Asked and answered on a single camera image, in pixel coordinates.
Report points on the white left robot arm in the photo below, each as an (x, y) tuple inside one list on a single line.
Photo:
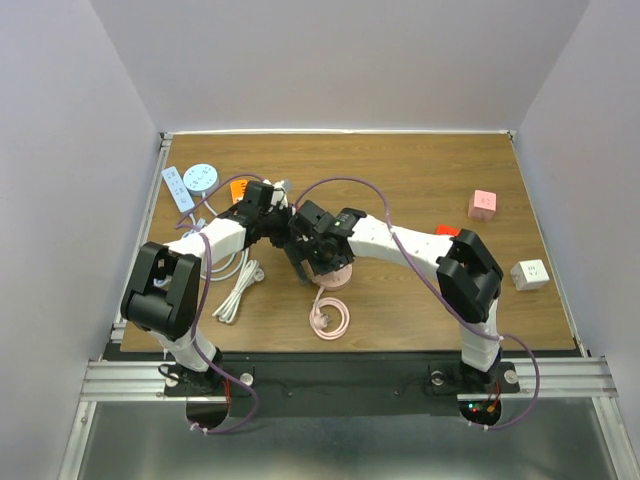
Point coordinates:
[(162, 294)]

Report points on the aluminium frame rail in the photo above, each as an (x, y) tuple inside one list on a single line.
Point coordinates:
[(565, 377)]

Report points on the pink cube adapter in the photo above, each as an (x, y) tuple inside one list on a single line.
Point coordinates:
[(482, 205)]

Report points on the white cube adapter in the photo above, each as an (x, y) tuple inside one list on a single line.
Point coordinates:
[(529, 275)]

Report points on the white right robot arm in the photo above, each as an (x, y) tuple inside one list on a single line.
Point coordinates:
[(459, 269)]

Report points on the orange power strip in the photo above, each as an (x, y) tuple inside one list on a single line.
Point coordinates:
[(237, 190)]

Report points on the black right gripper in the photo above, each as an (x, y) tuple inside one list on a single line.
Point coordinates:
[(301, 247)]

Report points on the pink round socket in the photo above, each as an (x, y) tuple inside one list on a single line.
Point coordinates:
[(336, 280)]

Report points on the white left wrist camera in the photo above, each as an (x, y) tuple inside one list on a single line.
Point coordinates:
[(279, 197)]

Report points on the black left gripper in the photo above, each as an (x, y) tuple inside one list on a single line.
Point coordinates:
[(286, 213)]

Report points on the red cube adapter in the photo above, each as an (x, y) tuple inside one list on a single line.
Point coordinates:
[(447, 230)]

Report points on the light blue power strip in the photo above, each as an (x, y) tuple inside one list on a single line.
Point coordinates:
[(177, 189)]

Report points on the grey round socket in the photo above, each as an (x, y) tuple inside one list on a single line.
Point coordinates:
[(201, 179)]

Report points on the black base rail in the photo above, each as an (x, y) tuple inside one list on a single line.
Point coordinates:
[(289, 385)]

